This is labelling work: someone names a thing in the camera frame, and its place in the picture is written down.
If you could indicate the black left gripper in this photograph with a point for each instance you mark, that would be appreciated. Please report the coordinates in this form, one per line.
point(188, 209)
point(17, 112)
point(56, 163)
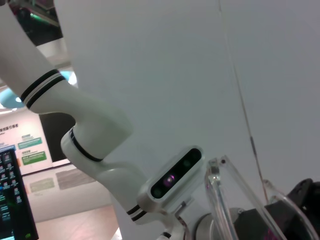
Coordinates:
point(282, 220)

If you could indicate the clear white glasses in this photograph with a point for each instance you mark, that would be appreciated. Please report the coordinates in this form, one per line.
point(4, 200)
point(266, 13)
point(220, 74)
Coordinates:
point(217, 180)

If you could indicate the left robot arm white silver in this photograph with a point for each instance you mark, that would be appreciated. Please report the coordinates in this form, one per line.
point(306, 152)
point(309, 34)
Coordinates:
point(100, 112)

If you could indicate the black computer monitor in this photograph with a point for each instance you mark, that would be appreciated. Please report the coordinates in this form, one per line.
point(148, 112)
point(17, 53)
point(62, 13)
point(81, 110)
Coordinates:
point(12, 200)

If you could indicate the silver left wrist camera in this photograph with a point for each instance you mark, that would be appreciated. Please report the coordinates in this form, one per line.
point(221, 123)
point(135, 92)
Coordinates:
point(175, 175)

